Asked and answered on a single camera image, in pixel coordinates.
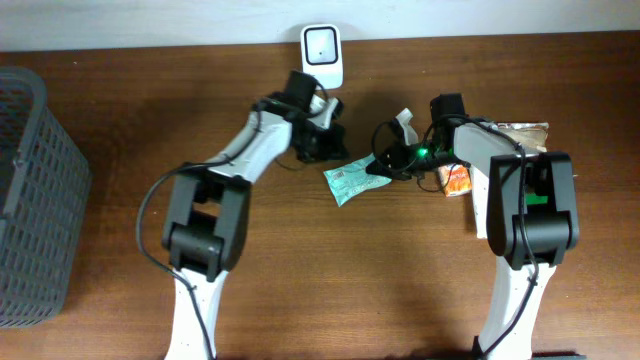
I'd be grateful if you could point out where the teal tissue pack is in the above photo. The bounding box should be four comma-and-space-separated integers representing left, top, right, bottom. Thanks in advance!
324, 154, 391, 207

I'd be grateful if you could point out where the small orange packet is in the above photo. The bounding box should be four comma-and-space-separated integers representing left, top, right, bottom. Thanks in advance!
438, 164, 472, 197

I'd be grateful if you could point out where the beige snack bag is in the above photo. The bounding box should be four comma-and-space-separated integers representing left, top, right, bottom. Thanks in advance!
489, 122, 549, 153

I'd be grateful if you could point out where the white cream tube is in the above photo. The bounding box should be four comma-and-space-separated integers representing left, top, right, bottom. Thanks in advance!
470, 167, 489, 239

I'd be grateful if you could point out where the green lid jar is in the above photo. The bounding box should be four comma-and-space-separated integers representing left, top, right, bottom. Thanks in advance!
525, 194, 548, 206

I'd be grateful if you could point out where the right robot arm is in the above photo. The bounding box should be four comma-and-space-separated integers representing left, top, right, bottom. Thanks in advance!
366, 93, 579, 359

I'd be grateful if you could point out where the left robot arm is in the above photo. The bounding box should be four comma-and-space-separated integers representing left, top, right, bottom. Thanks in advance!
162, 71, 348, 359

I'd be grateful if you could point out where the white barcode scanner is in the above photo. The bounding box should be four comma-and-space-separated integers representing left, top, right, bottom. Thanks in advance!
300, 24, 344, 90

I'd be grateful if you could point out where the grey plastic mesh basket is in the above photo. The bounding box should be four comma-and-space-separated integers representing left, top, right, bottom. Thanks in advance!
1, 66, 92, 328

